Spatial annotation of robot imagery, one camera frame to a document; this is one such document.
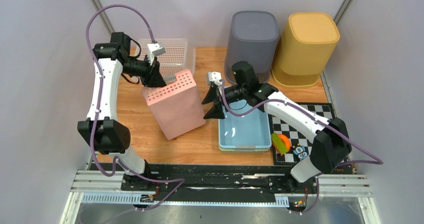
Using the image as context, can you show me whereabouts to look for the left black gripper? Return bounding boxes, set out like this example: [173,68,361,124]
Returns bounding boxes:
[121,54,167,88]

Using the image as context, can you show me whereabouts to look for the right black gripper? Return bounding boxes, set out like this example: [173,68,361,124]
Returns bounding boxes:
[201,85,247,120]

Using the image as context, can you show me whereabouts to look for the white perforated basket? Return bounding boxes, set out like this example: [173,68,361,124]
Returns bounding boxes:
[157,38,196,84]

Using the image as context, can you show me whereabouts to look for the pink perforated basket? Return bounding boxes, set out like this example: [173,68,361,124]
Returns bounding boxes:
[141,69,206,140]

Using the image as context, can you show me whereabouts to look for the blue perforated basket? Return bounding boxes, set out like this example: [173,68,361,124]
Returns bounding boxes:
[218,105,272,149]

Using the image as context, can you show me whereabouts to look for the green perforated basket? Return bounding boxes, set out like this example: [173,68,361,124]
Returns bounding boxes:
[219,147,270,153]

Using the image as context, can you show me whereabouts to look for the grey slatted waste bin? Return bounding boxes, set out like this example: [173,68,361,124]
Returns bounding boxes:
[224,11,280,85]

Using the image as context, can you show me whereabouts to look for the yellow slatted waste bin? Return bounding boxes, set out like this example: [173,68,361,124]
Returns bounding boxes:
[271,12,340,88]

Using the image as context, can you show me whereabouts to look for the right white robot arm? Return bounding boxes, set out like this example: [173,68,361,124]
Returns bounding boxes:
[202,61,353,193]

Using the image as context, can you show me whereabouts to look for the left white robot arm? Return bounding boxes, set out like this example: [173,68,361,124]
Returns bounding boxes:
[77,32,166,191]

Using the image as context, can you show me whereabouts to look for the green orange toy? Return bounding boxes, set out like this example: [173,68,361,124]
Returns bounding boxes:
[270,133,292,156]

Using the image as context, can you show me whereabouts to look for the blue white small toy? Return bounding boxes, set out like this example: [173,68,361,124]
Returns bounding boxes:
[292,143,309,161]

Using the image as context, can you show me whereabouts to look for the black white checkerboard mat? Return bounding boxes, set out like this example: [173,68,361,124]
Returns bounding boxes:
[269,102,336,166]

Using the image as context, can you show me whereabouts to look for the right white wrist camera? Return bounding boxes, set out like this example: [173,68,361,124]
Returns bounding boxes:
[206,71,223,87]

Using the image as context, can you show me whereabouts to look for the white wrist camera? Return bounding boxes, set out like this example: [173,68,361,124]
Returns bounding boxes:
[206,71,223,87]
[146,42,166,66]

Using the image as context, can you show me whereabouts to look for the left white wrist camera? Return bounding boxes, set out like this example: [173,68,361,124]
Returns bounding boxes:
[146,42,166,66]

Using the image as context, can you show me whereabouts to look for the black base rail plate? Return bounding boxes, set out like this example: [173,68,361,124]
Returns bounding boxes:
[114,162,357,204]

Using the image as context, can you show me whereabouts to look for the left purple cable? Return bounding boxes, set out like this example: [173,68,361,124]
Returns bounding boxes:
[76,4,186,222]

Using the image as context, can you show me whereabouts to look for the purple cable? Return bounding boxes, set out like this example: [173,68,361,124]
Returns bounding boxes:
[76,4,186,222]
[220,78,384,216]

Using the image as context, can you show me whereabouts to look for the left corner metal post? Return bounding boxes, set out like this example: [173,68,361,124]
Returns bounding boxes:
[90,0,115,36]

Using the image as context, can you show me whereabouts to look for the corner metal post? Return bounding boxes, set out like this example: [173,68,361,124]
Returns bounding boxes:
[90,0,115,36]
[333,0,354,25]

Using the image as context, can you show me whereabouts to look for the aluminium frame rails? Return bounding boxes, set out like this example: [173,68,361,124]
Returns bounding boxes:
[60,170,381,224]

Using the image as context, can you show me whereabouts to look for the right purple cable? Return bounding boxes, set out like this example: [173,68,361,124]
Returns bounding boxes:
[220,78,384,216]

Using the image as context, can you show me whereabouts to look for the right corner metal post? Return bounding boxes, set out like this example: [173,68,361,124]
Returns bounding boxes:
[333,0,354,25]

